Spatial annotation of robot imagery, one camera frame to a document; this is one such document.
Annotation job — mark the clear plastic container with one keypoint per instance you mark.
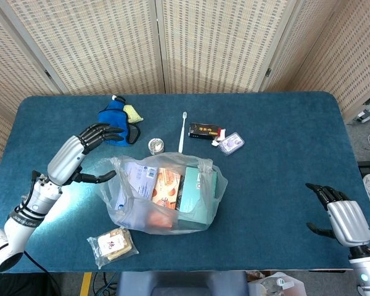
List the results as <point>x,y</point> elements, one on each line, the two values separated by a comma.
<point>277,285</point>

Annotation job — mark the white and blue box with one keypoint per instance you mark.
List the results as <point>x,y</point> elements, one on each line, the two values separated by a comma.
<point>138,182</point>

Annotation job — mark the teal green box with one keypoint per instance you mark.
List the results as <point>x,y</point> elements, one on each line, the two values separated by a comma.
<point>197,197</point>

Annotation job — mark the clear case with purple label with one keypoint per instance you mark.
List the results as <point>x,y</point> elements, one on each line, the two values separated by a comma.
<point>231,144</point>

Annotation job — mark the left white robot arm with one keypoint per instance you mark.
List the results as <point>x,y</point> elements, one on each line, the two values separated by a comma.
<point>18,228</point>

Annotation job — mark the round silver tin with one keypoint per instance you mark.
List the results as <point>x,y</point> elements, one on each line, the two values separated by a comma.
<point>156,146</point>

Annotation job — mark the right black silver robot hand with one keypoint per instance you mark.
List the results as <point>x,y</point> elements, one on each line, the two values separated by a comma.
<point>348,219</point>

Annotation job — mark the biscuit pack in clear wrap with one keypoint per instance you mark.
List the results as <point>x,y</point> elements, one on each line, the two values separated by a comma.
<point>112,245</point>

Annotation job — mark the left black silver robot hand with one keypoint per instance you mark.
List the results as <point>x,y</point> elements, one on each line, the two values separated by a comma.
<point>64,160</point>

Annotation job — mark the yellow sponge packet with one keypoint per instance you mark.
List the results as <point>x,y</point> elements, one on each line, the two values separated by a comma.
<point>133,114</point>

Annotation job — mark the clear plastic shopping bag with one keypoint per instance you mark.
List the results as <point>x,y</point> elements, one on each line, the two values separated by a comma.
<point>129,216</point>

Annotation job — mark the white power strip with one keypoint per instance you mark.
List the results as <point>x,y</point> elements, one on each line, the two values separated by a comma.
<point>368,111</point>

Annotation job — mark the black screen hinge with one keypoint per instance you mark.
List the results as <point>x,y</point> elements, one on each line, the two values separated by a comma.
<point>47,74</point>
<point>267,72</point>

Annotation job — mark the white toothbrush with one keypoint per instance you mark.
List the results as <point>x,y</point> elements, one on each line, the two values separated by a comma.
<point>182,135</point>

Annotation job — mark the black box with gold print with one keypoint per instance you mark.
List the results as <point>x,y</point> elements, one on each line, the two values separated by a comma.
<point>202,131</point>

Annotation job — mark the orange printed box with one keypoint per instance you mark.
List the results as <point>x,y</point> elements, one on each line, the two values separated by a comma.
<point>166,188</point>

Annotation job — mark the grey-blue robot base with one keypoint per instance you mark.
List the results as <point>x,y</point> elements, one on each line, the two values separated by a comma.
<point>182,283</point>

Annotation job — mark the small red white tube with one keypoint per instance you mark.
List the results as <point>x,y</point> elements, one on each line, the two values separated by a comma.
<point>219,135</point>

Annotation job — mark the black fabric object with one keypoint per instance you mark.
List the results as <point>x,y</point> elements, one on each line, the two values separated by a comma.
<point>18,285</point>

